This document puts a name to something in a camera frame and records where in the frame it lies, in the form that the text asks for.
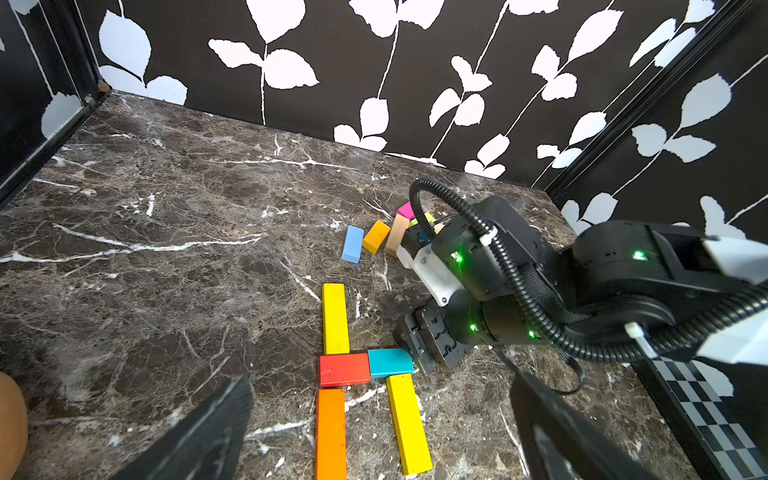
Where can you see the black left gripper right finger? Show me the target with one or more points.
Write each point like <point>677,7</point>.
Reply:
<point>559,443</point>

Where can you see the teal block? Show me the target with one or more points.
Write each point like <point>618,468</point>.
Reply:
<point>384,363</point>

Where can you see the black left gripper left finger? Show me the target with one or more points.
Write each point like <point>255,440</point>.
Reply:
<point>206,444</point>

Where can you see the orange plush toy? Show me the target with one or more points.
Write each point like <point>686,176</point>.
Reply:
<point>14,426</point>

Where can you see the black white checkerboard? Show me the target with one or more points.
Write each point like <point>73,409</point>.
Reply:
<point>695,395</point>

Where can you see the magenta block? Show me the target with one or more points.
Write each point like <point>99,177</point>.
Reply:
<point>406,211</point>

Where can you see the amber yellow short block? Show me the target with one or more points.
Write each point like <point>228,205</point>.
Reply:
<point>375,237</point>

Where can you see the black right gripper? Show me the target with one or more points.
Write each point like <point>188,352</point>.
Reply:
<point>471,301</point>

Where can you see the light blue block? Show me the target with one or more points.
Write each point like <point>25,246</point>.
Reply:
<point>352,247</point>

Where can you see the red block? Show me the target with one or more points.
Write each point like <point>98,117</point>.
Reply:
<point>343,370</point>

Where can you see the natural wood short block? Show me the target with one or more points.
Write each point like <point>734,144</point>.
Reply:
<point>395,236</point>

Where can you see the orange block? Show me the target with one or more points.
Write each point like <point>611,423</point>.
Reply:
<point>331,461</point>

